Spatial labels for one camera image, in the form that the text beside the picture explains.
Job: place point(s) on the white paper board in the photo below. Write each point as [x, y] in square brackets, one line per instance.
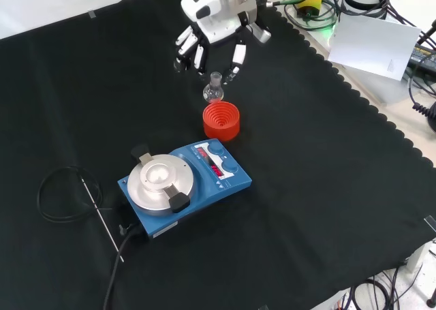
[371, 44]

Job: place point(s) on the yellow stop button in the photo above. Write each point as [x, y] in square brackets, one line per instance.
[308, 4]

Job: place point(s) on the black power adapter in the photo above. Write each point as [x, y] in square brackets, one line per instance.
[424, 56]

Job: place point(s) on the thin steel probe rod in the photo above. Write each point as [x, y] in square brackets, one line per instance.
[102, 219]

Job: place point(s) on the blue heater with steel plate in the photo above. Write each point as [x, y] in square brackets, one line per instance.
[201, 191]

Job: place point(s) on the clear tape piece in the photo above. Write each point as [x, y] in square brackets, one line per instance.
[431, 223]
[92, 14]

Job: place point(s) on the black bench cloth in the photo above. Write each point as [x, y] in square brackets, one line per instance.
[306, 187]

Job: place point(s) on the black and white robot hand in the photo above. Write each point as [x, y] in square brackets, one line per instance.
[218, 20]

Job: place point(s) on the aluminium bench leg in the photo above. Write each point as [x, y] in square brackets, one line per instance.
[417, 255]

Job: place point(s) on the clear round-bottom glass flask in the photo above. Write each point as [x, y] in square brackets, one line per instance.
[213, 92]

